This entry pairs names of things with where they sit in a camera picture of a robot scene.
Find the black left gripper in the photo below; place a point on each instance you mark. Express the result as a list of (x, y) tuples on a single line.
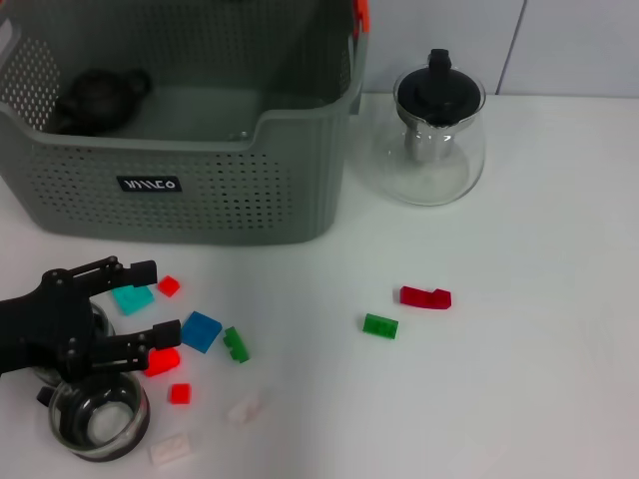
[(45, 329)]

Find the grey-green perforated storage bin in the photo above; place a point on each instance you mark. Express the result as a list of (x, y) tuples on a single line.
[(224, 199)]

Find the small red sloped brick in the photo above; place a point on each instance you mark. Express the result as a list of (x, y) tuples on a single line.
[(170, 286)]

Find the teal flat toy brick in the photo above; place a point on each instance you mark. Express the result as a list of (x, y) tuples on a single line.
[(132, 299)]

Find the blue flat toy brick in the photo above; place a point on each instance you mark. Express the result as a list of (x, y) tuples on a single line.
[(202, 332)]

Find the bright red wedge brick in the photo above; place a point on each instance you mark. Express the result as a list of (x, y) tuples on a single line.
[(162, 361)]

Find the green stepped toy brick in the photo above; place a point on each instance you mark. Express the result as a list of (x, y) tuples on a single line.
[(235, 345)]

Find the small red square brick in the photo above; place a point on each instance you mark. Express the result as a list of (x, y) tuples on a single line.
[(181, 394)]

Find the clear white toy brick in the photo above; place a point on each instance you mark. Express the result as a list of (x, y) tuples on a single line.
[(244, 410)]

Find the white rectangular toy brick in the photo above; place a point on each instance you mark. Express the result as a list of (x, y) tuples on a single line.
[(170, 450)]

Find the dark clay teapot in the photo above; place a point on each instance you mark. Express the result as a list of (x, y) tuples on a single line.
[(100, 100)]

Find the green rectangular toy brick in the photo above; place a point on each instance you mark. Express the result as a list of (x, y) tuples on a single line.
[(379, 327)]

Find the long dark red brick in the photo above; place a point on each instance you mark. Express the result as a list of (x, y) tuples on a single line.
[(424, 298)]

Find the clear glass teapot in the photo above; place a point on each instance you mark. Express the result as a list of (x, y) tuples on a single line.
[(429, 179)]

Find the black teapot lid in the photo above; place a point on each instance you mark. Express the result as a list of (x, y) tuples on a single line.
[(434, 90)]

